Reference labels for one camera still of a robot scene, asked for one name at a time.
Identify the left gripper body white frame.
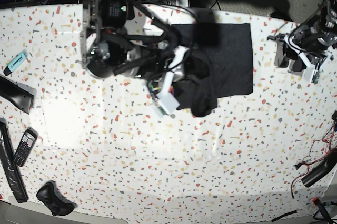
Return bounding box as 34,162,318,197
273,33,332,84

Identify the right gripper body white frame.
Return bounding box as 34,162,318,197
146,46,189,116

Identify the black T-shirt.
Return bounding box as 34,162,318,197
173,23,253,117

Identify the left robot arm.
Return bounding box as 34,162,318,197
268,0,336,84

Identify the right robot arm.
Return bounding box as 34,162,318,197
81,0,190,115

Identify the terrazzo pattern table cloth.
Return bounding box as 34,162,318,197
1,5,336,223

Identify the black phone handset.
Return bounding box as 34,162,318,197
14,127,38,167

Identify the black game controller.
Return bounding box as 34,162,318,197
36,181,75,216

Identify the light blue highlighter pen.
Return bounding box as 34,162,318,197
3,50,27,76

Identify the black handheld tool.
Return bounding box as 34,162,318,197
1,76,34,114

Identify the long black bar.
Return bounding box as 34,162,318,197
1,118,28,203

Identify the red black wire bundle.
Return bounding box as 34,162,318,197
290,113,337,199

